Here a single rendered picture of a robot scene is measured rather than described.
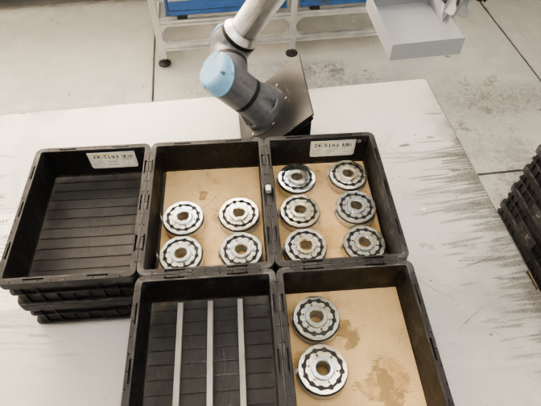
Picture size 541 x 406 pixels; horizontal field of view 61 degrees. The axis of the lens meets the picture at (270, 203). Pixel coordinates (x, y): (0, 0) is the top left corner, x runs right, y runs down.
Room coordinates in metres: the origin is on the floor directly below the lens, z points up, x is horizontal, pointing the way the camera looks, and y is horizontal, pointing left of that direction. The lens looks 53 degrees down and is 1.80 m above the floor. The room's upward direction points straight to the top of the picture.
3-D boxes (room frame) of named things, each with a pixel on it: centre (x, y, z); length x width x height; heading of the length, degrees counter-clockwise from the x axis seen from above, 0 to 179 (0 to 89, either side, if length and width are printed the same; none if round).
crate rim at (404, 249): (0.70, -0.15, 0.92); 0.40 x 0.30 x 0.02; 4
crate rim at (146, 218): (0.67, 0.15, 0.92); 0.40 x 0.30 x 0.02; 4
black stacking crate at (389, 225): (0.70, -0.15, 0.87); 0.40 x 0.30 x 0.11; 4
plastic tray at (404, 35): (1.21, -0.41, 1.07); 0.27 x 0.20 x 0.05; 7
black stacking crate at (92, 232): (0.65, 0.45, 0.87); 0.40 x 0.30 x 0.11; 4
